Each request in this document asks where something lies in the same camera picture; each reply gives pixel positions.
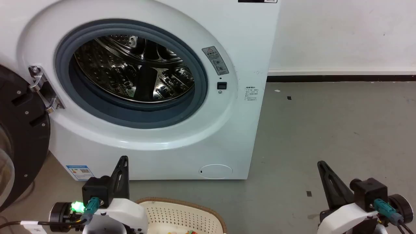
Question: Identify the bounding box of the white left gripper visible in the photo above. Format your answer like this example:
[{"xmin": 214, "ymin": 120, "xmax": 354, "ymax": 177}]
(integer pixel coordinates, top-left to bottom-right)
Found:
[{"xmin": 82, "ymin": 156, "xmax": 149, "ymax": 234}]

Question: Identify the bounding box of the stainless steel washing machine drum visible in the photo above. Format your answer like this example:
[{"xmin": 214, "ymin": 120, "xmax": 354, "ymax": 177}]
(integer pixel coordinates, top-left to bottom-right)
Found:
[{"xmin": 74, "ymin": 34, "xmax": 196, "ymax": 104}]

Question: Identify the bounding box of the oval drain filter cover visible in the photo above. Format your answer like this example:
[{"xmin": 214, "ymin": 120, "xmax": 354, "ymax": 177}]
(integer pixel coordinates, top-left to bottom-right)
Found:
[{"xmin": 199, "ymin": 164, "xmax": 233, "ymax": 179}]

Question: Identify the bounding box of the grey warning sticker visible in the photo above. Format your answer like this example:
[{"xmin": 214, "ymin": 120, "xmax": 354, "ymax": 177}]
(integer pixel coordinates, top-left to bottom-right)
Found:
[{"xmin": 202, "ymin": 46, "xmax": 229, "ymax": 76}]

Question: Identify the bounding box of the teal-plug camera cable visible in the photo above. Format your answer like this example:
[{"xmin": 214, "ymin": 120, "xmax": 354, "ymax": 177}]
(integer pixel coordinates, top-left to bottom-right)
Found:
[
  {"xmin": 0, "ymin": 196, "xmax": 100, "ymax": 229},
  {"xmin": 373, "ymin": 199, "xmax": 416, "ymax": 234}
]

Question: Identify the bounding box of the grey rubber door gasket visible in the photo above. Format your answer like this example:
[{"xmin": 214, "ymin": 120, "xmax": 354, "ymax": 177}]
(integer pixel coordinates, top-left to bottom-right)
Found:
[{"xmin": 54, "ymin": 19, "xmax": 209, "ymax": 129}]

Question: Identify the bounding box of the black round washer door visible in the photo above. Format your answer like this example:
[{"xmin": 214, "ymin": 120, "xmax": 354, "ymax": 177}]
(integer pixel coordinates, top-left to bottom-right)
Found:
[{"xmin": 0, "ymin": 64, "xmax": 51, "ymax": 212}]

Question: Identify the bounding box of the black and white baseboard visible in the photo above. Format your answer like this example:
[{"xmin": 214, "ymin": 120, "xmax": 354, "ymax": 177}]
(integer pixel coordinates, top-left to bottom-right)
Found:
[{"xmin": 266, "ymin": 69, "xmax": 416, "ymax": 83}]

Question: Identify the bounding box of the small white text label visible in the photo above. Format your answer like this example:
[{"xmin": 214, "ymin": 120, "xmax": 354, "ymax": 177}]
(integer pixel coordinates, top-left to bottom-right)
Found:
[{"xmin": 245, "ymin": 86, "xmax": 258, "ymax": 102}]

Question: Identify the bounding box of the right teal-plug camera cable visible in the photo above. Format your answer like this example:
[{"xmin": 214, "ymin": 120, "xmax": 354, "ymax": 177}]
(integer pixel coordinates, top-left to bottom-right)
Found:
[{"xmin": 373, "ymin": 199, "xmax": 416, "ymax": 234}]

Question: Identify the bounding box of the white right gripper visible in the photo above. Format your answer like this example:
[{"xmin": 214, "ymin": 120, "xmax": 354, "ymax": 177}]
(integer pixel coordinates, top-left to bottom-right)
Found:
[{"xmin": 317, "ymin": 161, "xmax": 380, "ymax": 234}]

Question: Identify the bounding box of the cream perforated laundry basket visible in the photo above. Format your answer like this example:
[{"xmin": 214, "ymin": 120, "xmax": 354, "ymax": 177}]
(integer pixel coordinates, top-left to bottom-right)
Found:
[{"xmin": 135, "ymin": 197, "xmax": 228, "ymax": 234}]

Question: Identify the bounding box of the blue energy label sticker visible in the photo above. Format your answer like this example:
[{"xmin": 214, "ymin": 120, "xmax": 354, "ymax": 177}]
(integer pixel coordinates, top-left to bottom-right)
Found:
[{"xmin": 66, "ymin": 165, "xmax": 95, "ymax": 181}]

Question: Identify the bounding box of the left teal-plug camera cable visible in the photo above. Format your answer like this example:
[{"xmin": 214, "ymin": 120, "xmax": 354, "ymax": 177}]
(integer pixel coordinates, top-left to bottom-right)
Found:
[{"xmin": 0, "ymin": 196, "xmax": 100, "ymax": 229}]

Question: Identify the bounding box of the silver metal door hinge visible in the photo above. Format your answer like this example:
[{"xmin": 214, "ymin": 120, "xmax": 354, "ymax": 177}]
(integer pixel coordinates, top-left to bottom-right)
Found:
[{"xmin": 28, "ymin": 65, "xmax": 65, "ymax": 114}]

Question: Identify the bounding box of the white front-load washing machine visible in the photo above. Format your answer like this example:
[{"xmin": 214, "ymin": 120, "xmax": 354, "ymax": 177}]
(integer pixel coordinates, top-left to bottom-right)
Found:
[{"xmin": 0, "ymin": 0, "xmax": 281, "ymax": 181}]

